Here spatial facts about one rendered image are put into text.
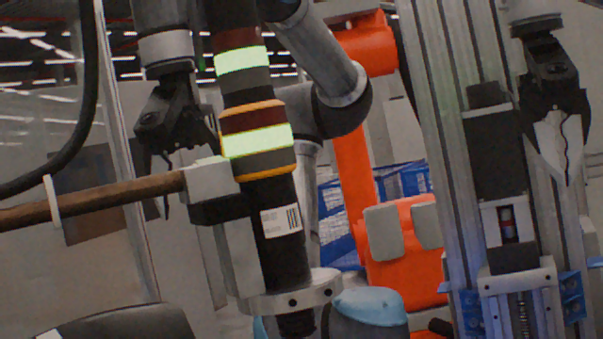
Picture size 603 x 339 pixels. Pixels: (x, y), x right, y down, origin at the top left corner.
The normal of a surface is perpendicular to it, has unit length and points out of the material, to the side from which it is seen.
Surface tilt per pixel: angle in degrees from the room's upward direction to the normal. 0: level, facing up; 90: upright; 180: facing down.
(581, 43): 90
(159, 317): 40
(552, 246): 90
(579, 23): 90
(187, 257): 90
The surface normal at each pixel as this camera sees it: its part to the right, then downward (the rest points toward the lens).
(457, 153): -0.28, 0.11
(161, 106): -0.29, -0.78
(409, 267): 0.00, 0.05
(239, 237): 0.38, -0.03
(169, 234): 0.86, -0.15
